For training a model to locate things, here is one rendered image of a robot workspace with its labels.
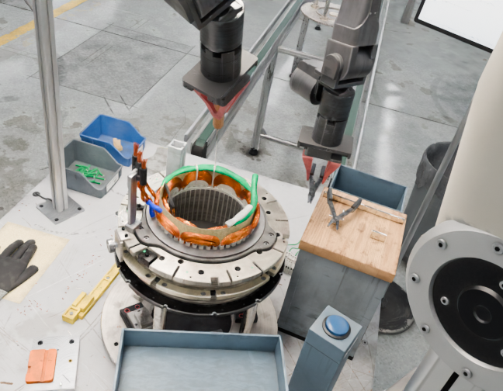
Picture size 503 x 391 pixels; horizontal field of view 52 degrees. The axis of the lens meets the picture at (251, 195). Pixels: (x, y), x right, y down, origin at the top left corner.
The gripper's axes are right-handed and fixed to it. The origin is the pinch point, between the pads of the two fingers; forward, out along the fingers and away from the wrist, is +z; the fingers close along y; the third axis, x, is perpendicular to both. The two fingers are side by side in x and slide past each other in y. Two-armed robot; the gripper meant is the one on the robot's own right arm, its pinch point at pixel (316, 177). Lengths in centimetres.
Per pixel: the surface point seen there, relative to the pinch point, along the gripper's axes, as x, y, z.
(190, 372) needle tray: 41.9, 12.2, 11.8
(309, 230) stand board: 6.7, -1.2, 8.2
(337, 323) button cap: 26.2, -9.0, 10.4
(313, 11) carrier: -211, 18, 35
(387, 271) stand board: 12.5, -17.1, 8.6
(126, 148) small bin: -42, 58, 35
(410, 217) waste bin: -119, -52, 92
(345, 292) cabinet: 11.4, -11.2, 18.1
